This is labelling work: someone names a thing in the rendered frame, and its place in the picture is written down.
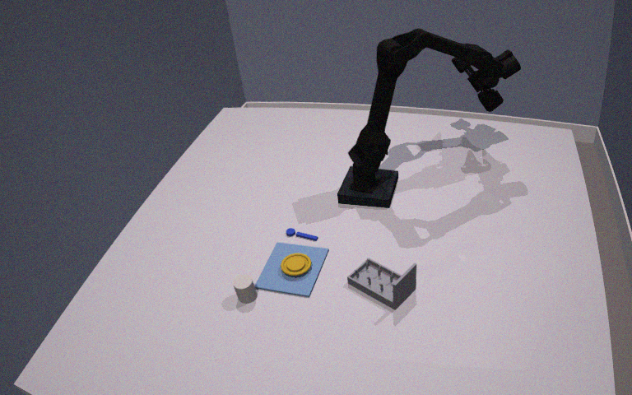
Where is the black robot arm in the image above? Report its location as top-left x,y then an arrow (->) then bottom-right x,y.
348,28 -> 521,193

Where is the grey dish rack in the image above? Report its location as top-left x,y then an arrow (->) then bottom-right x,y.
347,258 -> 417,310

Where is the blue flat square mat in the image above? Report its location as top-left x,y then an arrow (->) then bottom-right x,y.
254,242 -> 329,297

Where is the olive-brown round plate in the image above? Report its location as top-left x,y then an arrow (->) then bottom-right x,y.
281,253 -> 311,276

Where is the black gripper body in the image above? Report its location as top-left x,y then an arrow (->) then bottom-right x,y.
452,57 -> 504,111

